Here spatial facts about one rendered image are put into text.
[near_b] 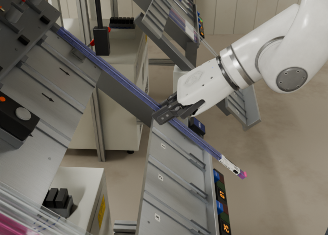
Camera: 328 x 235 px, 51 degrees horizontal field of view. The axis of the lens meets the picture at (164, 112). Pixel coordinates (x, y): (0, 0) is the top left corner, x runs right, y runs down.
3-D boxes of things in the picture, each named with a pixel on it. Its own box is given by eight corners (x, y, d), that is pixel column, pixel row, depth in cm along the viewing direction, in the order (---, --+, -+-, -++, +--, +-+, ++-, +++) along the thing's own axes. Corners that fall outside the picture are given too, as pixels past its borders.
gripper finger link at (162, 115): (177, 97, 67) (151, 113, 69) (177, 105, 64) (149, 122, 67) (187, 107, 68) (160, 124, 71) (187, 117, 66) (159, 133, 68)
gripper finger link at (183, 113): (212, 85, 63) (193, 87, 68) (189, 115, 61) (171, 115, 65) (215, 89, 64) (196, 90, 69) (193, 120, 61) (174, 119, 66)
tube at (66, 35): (241, 175, 79) (245, 172, 79) (242, 179, 78) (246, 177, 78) (58, 29, 62) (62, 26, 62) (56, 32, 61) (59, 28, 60)
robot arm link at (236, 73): (228, 37, 65) (215, 45, 66) (234, 56, 58) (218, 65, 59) (250, 68, 69) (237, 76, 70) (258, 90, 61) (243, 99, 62)
